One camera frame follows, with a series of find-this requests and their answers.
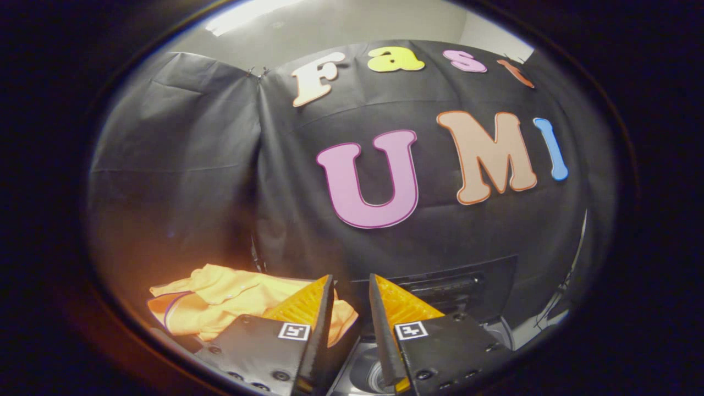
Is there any orange shirt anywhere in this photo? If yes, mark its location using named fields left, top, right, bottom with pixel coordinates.
left=147, top=264, right=358, bottom=348

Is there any white pole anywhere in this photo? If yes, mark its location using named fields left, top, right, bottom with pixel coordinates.
left=571, top=209, right=588, bottom=276

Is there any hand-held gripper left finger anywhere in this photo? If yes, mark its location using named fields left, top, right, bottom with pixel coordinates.
left=192, top=274, right=336, bottom=396

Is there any black backdrop cloth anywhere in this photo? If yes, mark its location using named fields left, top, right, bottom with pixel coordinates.
left=87, top=40, right=617, bottom=331

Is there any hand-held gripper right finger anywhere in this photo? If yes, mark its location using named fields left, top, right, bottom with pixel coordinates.
left=367, top=273, right=518, bottom=396

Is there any dark glass washing machine lid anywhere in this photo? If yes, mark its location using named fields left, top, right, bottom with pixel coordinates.
left=350, top=255, right=519, bottom=337

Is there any grey washing machine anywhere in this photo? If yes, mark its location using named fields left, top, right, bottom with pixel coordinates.
left=329, top=316, right=520, bottom=396

